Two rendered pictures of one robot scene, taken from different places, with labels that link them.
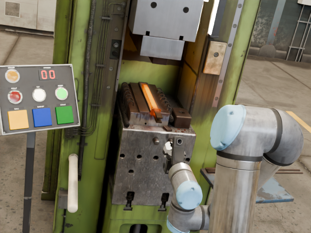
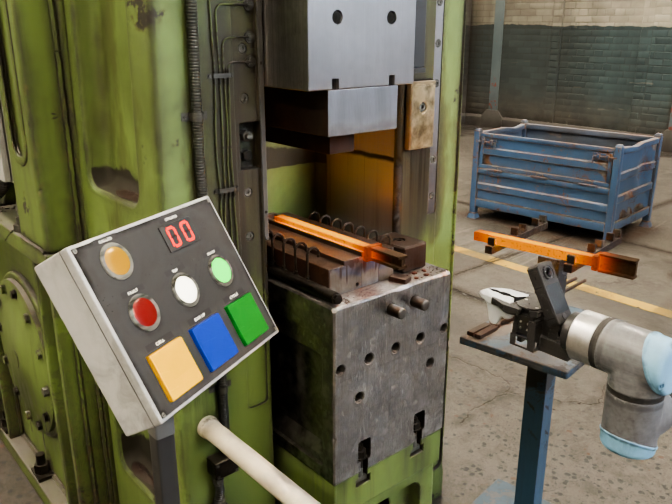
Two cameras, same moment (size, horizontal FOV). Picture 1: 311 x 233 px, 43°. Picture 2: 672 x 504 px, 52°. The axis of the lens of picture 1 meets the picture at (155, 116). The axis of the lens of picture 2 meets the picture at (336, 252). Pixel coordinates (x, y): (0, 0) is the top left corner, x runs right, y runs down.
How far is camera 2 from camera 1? 92 cm
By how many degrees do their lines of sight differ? 25
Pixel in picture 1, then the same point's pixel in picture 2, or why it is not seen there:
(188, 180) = (650, 334)
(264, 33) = not seen: hidden behind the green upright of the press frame
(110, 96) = (257, 255)
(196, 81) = (396, 171)
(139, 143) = (365, 328)
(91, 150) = (241, 393)
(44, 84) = (183, 259)
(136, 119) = (341, 281)
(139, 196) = (378, 442)
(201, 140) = not seen: hidden behind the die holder
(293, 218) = (521, 376)
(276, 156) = not seen: outside the picture
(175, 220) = (643, 430)
